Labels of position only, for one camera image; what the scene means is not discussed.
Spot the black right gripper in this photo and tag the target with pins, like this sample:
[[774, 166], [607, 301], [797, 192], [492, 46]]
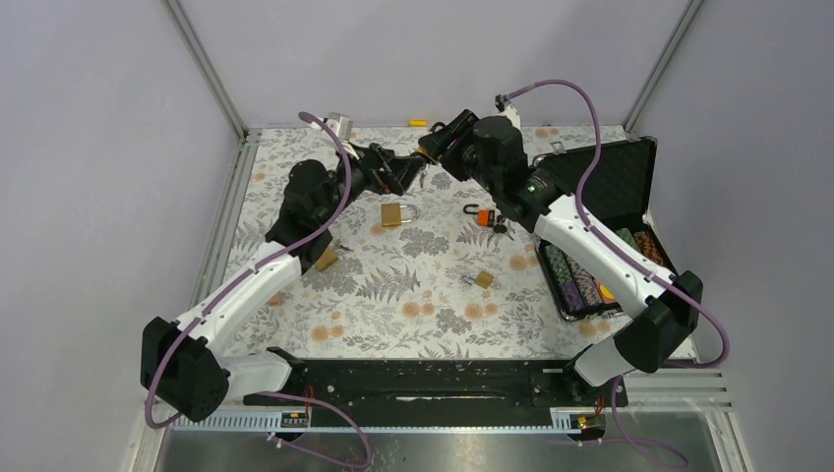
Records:
[[437, 143]]

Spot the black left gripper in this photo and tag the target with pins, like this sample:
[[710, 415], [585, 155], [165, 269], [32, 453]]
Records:
[[376, 164]]

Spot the large brass padlock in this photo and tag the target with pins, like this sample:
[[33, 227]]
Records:
[[330, 256]]

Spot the small brass padlock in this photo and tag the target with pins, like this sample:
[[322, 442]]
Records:
[[483, 279]]

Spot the yellow black padlock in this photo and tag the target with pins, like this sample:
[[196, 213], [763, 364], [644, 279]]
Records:
[[426, 163]]

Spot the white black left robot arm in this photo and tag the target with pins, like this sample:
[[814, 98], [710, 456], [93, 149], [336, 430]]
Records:
[[183, 361]]

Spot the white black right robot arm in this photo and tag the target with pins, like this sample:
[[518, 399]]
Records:
[[660, 303]]

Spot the orange padlock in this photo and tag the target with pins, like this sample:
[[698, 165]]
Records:
[[484, 217]]

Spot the floral patterned mat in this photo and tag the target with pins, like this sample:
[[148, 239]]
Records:
[[400, 293]]

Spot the black keys bunch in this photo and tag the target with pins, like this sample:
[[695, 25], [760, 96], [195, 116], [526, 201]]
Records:
[[502, 229]]

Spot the wooden cube block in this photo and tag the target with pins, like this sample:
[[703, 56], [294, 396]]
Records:
[[275, 300]]

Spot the black poker chip case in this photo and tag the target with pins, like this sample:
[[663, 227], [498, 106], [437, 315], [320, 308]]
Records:
[[618, 193]]

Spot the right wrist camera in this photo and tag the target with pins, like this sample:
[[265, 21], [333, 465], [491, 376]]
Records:
[[508, 110]]

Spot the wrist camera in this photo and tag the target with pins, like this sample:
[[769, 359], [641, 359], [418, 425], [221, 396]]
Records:
[[508, 110], [341, 125]]

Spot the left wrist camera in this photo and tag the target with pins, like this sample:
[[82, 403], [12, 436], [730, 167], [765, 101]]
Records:
[[341, 125]]

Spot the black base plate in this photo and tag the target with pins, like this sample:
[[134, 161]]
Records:
[[373, 384]]

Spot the white slotted cable duct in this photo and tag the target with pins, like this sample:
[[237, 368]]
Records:
[[400, 419]]

